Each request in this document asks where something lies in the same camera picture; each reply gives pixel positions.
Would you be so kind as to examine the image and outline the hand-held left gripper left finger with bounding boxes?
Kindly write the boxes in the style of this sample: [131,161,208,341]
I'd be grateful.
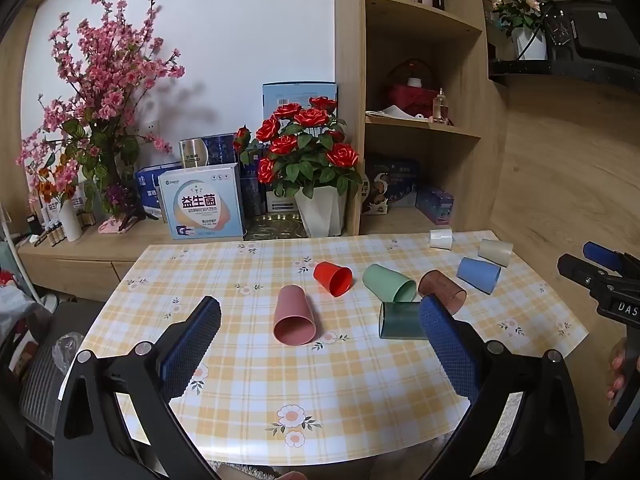
[52,296,222,480]

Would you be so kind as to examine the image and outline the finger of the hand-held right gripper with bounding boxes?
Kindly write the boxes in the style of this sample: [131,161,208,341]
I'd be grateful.
[582,241,640,275]
[557,254,609,301]

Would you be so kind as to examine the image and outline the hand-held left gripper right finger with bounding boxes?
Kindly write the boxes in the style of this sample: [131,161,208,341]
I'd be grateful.
[419,296,586,480]

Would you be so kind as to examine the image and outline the pink cup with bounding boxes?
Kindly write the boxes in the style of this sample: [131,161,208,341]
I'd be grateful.
[273,285,317,347]

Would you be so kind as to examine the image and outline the dark green translucent cup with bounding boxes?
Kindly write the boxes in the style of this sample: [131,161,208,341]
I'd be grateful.
[378,301,427,341]

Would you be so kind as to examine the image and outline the brown translucent cup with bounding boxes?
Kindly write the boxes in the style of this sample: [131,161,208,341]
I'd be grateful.
[418,269,468,316]

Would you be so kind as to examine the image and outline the blue cup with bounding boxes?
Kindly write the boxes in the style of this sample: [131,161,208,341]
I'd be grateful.
[456,257,502,295]

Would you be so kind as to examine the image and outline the beige cup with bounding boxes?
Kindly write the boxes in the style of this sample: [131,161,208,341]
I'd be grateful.
[478,239,514,268]

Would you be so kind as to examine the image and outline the light green cup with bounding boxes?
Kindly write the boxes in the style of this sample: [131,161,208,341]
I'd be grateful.
[362,263,418,303]

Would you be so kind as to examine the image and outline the red cup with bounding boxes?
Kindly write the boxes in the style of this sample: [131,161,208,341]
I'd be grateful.
[313,261,354,297]

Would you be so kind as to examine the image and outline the person's right hand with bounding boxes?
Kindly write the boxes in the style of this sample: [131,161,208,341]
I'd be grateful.
[606,336,629,407]

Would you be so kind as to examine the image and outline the yellow plaid floral tablecloth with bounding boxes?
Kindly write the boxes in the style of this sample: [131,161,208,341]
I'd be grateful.
[80,230,588,467]

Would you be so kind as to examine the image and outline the clear plastic bag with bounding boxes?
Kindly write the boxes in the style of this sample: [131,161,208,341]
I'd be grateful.
[52,332,83,373]

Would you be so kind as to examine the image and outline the white and blue carton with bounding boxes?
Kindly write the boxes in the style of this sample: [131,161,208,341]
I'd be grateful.
[158,162,246,241]

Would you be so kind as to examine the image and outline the wooden sideboard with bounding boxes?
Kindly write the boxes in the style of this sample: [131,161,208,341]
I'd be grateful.
[17,217,351,303]

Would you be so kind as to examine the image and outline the pink cloth item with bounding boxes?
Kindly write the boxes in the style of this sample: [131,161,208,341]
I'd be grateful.
[98,217,136,235]

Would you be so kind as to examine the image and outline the gold patterned tray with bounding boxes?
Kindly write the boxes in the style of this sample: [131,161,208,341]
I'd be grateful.
[247,212,308,240]

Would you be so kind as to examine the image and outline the purple box on shelf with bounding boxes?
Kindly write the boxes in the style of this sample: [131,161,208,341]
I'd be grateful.
[416,186,455,225]

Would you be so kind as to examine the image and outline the black ribbed mat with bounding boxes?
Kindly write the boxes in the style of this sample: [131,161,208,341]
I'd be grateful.
[20,345,76,426]

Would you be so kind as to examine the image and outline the blue and white box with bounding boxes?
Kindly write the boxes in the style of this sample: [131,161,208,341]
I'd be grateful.
[135,164,183,220]

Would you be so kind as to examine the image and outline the white slim vase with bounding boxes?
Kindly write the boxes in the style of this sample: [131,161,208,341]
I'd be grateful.
[59,199,84,242]

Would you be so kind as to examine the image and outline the blue moon print box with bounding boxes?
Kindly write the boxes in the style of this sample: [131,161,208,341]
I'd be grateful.
[365,157,420,216]

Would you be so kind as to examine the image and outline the row of small bottles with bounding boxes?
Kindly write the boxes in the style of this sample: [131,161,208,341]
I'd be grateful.
[27,200,66,248]

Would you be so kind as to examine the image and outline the black shelf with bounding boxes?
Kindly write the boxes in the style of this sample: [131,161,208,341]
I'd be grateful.
[489,59,640,81]

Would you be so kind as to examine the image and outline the silver metal tin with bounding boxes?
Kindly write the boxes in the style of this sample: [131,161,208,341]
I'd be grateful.
[179,137,208,168]

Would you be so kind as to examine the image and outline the dark blue patterned box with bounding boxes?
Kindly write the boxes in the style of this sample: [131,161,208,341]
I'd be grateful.
[202,132,241,167]

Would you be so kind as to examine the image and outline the black device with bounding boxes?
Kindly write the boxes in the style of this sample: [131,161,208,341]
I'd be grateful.
[545,0,640,63]

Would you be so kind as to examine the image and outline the red roses in white pot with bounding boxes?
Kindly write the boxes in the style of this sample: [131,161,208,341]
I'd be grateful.
[232,96,363,238]

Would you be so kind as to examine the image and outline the red basket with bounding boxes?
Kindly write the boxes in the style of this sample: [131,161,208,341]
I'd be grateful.
[385,58,441,118]

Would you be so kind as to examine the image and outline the white cloth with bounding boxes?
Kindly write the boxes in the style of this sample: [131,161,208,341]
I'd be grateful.
[366,105,426,122]

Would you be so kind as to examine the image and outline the pink roses in white pot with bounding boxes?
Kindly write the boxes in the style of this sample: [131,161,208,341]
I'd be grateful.
[490,0,553,61]

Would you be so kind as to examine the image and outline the wooden shelf unit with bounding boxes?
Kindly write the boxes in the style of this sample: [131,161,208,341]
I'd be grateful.
[334,0,508,237]

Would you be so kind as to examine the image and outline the tall light blue box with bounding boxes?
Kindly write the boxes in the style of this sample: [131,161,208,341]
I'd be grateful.
[262,81,338,133]

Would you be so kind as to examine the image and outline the pink blossom branch arrangement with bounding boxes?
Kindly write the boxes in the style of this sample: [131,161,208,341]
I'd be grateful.
[15,0,186,221]

